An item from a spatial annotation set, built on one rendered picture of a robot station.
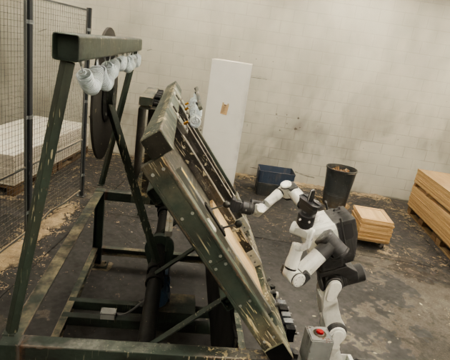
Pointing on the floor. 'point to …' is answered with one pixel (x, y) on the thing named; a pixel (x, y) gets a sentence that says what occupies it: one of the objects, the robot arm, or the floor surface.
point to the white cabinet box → (226, 111)
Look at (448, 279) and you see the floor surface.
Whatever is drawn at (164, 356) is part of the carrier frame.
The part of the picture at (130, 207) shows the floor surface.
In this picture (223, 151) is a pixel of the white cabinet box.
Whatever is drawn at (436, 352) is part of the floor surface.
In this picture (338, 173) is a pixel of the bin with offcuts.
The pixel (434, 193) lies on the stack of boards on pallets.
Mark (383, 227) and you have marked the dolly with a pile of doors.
